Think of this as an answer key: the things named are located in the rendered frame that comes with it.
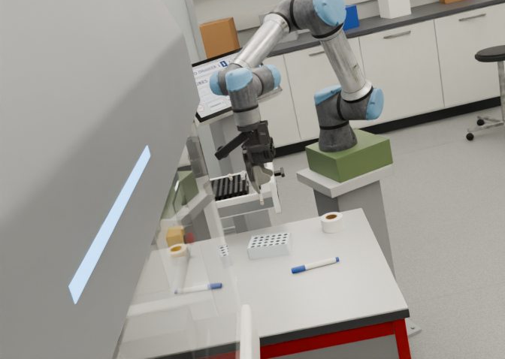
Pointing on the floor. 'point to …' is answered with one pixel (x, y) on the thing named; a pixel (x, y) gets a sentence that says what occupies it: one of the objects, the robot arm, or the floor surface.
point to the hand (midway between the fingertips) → (256, 188)
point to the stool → (491, 55)
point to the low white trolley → (323, 294)
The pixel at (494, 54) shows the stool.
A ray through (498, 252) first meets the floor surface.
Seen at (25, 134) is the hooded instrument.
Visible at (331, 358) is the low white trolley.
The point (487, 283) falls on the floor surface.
